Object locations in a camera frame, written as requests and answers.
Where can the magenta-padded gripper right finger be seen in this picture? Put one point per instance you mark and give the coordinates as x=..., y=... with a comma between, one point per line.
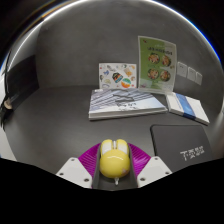
x=141, y=163

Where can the green menu sign stand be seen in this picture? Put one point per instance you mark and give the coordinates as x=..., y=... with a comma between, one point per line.
x=157, y=65

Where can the white sticker sheet card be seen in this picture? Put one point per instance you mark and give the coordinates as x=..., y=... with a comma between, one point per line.
x=117, y=76

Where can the black panel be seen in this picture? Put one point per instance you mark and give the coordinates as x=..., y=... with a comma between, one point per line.
x=23, y=81

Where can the yellow computer mouse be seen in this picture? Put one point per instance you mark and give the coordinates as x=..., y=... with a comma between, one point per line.
x=115, y=163

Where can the white wall papers group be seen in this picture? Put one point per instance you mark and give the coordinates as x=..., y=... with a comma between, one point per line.
x=182, y=69

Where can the white book with blue band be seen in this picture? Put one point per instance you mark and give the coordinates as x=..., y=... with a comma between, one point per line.
x=186, y=107

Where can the grey striped book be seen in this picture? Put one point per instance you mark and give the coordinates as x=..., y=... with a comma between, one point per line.
x=123, y=104

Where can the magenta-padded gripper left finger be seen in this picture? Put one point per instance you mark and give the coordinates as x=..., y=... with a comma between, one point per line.
x=87, y=161

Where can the black mouse pad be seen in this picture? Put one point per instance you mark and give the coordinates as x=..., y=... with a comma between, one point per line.
x=173, y=140

